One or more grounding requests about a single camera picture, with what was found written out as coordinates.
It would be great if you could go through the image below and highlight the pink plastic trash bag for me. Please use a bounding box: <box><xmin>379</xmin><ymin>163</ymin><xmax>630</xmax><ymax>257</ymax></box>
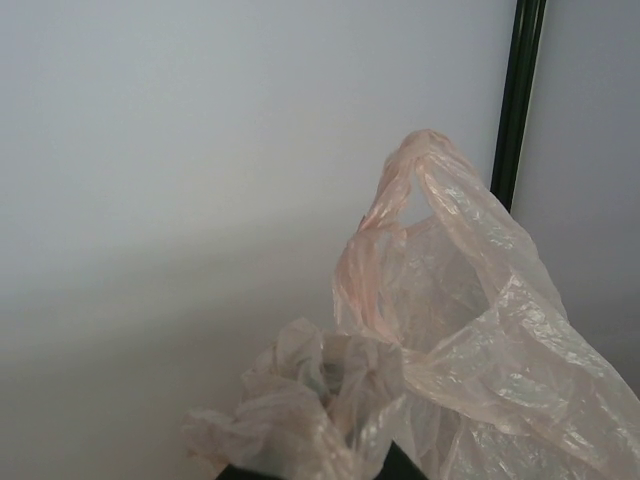
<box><xmin>183</xmin><ymin>130</ymin><xmax>639</xmax><ymax>479</ymax></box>

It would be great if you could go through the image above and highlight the dark grey trash bin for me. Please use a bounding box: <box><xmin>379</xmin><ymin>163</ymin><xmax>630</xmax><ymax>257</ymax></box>
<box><xmin>215</xmin><ymin>443</ymin><xmax>428</xmax><ymax>480</ymax></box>

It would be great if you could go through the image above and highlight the black right frame post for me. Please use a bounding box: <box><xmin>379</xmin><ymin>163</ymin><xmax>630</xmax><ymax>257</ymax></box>
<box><xmin>490</xmin><ymin>0</ymin><xmax>546</xmax><ymax>211</ymax></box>

